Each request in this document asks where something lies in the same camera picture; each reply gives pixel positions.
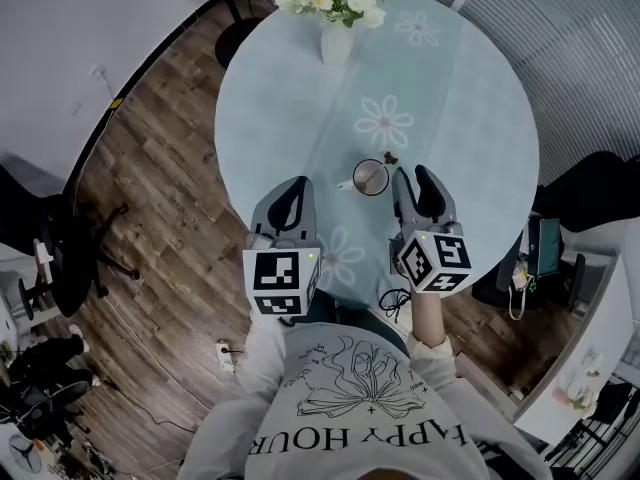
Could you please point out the white vase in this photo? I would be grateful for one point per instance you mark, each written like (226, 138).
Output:
(336, 43)

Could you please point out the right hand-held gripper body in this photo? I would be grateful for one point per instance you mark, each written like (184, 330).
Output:
(440, 263)

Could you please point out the dark green box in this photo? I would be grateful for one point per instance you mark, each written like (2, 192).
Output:
(546, 245)

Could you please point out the light blue flowered tablecloth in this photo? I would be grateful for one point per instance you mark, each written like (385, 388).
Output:
(450, 118)

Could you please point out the white power strip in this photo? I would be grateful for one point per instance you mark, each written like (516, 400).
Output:
(225, 355)

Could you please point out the white wall socket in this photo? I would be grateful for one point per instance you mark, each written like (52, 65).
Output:
(98, 72)

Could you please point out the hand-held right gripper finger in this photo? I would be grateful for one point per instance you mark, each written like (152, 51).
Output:
(404, 198)
(442, 205)

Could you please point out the white desk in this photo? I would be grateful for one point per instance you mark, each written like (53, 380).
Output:
(550, 368)

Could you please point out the black metal rack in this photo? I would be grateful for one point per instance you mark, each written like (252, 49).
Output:
(600, 428)

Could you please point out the white mug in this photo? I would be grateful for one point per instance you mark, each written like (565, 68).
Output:
(357, 188)

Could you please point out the pink vase with flowers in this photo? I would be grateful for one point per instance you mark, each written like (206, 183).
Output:
(580, 388)

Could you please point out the black office chair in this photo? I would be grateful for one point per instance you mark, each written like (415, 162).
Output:
(600, 193)
(60, 248)

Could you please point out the yellow tape piece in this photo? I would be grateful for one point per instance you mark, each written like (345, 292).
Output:
(117, 103)

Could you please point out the white box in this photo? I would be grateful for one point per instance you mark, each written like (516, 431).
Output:
(43, 260)

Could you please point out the person's left forearm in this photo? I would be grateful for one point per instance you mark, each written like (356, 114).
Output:
(265, 353)

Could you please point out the small spoon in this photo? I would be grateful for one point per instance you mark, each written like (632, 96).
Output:
(389, 157)

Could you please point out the black standing fan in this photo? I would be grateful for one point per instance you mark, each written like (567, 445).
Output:
(232, 43)

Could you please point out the person's white printed shirt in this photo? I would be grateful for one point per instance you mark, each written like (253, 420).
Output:
(350, 418)

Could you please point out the person's right forearm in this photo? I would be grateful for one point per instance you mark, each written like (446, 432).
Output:
(427, 318)

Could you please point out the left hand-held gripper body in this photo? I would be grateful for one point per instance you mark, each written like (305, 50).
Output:
(277, 273)

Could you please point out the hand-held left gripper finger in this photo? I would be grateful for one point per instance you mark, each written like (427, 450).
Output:
(262, 213)
(310, 215)

